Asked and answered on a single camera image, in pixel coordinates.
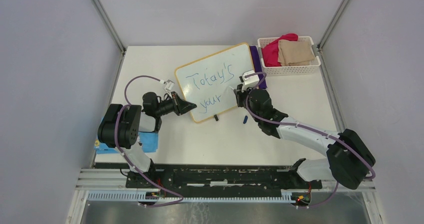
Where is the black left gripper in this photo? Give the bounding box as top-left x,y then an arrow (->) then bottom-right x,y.
155,91 -> 197,117

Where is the yellow framed whiteboard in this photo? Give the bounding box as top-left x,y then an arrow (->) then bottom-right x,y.
174,43 -> 254,123

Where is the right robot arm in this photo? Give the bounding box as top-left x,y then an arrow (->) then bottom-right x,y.
234,85 -> 376,190

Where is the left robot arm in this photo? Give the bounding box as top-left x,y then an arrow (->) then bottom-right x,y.
97,91 -> 197,188

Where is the purple folded towel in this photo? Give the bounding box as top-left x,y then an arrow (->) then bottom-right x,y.
249,45 -> 267,89

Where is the white plastic basket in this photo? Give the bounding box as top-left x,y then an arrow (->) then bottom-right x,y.
257,36 -> 322,76

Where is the blue cartoon cloth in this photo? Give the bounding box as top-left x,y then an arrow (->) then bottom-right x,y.
94,132 -> 159,154

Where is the red cloth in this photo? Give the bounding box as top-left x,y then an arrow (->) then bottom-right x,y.
261,33 -> 299,67

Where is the beige folded cloth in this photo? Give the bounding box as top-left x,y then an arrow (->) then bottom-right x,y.
277,39 -> 315,66

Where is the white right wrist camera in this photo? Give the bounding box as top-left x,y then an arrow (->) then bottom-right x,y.
237,70 -> 260,91

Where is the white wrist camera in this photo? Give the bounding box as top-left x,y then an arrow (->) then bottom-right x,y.
237,70 -> 260,91
159,79 -> 175,96

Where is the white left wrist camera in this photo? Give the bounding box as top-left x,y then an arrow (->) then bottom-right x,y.
159,79 -> 175,96

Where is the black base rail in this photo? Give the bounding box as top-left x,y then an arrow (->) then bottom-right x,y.
94,163 -> 323,200

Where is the white slotted cable duct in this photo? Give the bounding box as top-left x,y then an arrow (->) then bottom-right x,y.
87,191 -> 295,204

